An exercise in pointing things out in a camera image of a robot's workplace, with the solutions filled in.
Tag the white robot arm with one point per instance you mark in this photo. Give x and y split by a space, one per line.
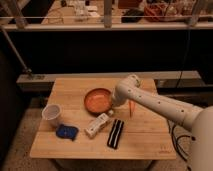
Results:
198 121

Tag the orange ceramic bowl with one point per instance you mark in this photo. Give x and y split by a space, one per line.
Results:
98 101

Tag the orange carrot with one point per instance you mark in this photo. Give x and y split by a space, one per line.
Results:
131 107

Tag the white bottle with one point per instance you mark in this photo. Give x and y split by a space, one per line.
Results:
98 124

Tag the red basket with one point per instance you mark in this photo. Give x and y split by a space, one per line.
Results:
160 13

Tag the blue sponge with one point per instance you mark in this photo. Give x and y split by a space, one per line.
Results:
67 132

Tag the metal diagonal pole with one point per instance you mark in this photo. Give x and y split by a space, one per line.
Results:
26 69

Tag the black bag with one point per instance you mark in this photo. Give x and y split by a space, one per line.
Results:
132 16

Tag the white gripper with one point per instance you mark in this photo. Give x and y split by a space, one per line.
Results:
119 97

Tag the white paper cup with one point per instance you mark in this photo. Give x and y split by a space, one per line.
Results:
52 114

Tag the black white striped block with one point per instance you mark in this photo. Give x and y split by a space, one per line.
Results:
115 134

